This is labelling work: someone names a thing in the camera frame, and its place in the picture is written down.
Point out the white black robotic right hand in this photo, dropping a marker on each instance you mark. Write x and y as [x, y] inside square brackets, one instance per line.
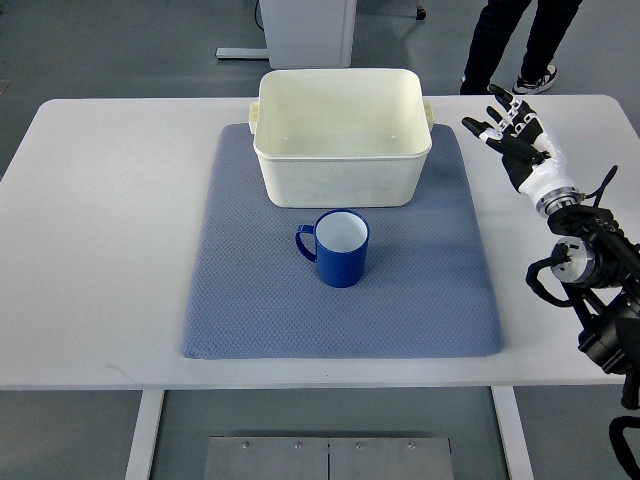
[530, 153]

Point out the blue mug white inside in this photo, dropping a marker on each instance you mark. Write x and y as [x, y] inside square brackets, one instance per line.
[337, 244]

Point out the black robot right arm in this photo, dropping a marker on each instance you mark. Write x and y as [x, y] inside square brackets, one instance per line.
[594, 270]

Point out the cream plastic box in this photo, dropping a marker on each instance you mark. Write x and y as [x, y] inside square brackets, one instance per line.
[332, 138]

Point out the person in dark trousers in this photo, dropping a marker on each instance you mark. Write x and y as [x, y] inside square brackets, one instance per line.
[497, 23]

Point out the black chair caster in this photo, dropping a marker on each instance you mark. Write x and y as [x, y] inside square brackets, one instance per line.
[421, 13]

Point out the blue textured mat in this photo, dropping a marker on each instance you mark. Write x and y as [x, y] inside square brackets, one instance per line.
[426, 291]

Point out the metal floor plate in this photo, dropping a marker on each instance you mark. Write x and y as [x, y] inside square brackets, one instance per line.
[328, 458]

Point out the white pedestal furniture base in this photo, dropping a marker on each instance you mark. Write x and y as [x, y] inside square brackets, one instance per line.
[301, 34]

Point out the white table frame legs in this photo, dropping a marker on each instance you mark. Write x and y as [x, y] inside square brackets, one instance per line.
[513, 440]

